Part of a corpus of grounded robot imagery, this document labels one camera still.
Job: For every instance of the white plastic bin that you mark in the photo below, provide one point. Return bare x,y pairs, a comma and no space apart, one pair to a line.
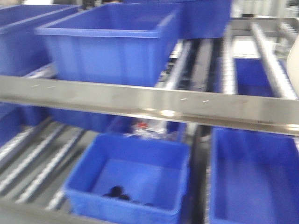
293,66

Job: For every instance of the blue crate lower right shelf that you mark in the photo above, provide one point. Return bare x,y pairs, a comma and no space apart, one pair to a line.
254,178

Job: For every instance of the blue crate lower centre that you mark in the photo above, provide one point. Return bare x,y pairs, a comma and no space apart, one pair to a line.
128,180

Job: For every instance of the blue crate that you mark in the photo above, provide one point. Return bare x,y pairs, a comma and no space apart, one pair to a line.
114,43
128,180
21,49

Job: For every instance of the blue crate upper centre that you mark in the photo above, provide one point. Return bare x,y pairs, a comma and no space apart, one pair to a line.
114,43

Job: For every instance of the blue crate upper left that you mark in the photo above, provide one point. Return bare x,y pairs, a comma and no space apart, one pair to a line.
21,49

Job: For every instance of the steel flow rack front rail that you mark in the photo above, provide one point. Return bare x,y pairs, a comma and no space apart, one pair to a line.
274,115

